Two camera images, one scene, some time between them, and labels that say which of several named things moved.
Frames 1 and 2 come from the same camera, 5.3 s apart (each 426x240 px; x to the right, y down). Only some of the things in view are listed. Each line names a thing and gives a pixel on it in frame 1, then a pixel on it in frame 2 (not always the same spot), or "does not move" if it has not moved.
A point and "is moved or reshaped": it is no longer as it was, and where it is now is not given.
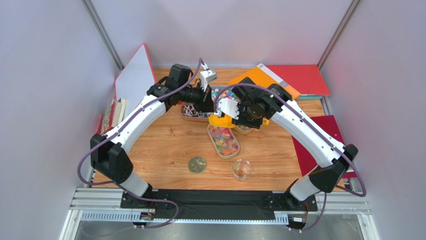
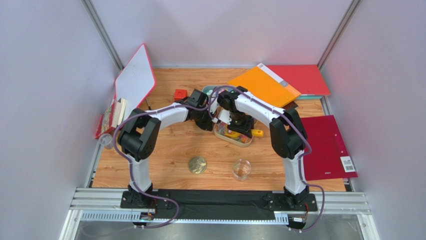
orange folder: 266,76 does not move
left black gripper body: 198,97 to 203,119
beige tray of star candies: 224,140 to 220,128
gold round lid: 197,165 does not move
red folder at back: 306,79 does not move
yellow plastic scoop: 227,121 is moved or reshaped
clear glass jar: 241,169 does not move
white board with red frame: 136,78 does not move
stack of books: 113,116 does not move
